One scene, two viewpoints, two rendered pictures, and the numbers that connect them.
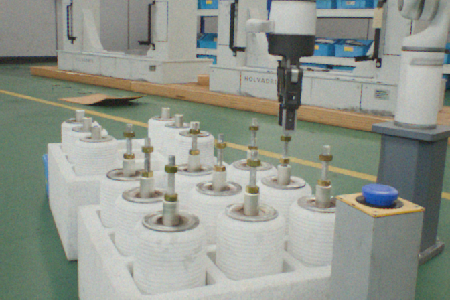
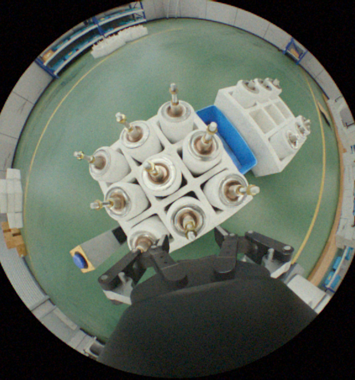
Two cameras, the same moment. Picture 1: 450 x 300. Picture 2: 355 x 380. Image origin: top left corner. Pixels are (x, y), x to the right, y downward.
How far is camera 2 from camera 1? 86 cm
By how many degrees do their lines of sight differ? 82
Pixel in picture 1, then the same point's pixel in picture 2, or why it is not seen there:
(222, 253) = not seen: hidden behind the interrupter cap
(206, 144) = (286, 148)
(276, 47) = (120, 323)
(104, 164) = (240, 98)
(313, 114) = (340, 198)
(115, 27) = (347, 117)
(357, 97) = (344, 217)
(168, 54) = (347, 134)
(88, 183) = (225, 97)
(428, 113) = not seen: hidden behind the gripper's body
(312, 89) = (347, 197)
